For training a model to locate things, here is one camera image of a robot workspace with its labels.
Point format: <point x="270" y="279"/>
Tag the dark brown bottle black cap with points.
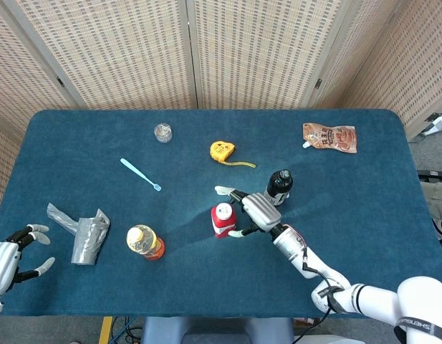
<point x="279" y="182"/>

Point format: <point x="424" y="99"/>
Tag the teal table cloth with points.
<point x="192" y="279"/>

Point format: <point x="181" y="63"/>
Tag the black metal bar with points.
<point x="433" y="173"/>

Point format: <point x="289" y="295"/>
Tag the red NFC juice bottle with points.
<point x="222" y="222"/>

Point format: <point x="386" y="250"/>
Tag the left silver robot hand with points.
<point x="4" y="265"/>

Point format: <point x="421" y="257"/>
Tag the black screen hinge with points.
<point x="60" y="81"/>
<point x="318" y="83"/>

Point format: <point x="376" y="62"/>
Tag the yellow tape measure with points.
<point x="220" y="150"/>

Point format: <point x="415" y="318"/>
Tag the orange tea bottle yellow cap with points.
<point x="142" y="240"/>

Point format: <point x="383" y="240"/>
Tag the light blue toothbrush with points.
<point x="158" y="187"/>

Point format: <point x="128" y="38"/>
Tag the orange snack pouch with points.
<point x="335" y="138"/>

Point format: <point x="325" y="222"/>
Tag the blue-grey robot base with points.
<point x="213" y="329"/>

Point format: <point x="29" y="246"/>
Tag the beige padded chair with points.
<point x="435" y="197"/>

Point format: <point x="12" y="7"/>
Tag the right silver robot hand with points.
<point x="261" y="211"/>

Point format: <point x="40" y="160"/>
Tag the brown cardboard box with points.
<point x="306" y="321"/>

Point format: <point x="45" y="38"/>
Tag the white device on floor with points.
<point x="439" y="125"/>

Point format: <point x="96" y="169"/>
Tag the crumpled silver foil bag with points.
<point x="86" y="240"/>

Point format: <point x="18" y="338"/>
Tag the woven folding screen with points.
<point x="127" y="53"/>

